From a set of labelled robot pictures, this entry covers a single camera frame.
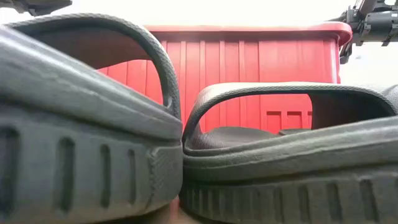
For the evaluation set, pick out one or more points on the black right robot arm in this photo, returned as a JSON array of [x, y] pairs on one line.
[[373, 4]]

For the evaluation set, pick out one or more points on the large dark grey slide sandal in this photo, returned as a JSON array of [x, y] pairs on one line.
[[77, 124]]

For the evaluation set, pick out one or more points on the red plastic bin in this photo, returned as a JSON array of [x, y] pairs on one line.
[[233, 62]]

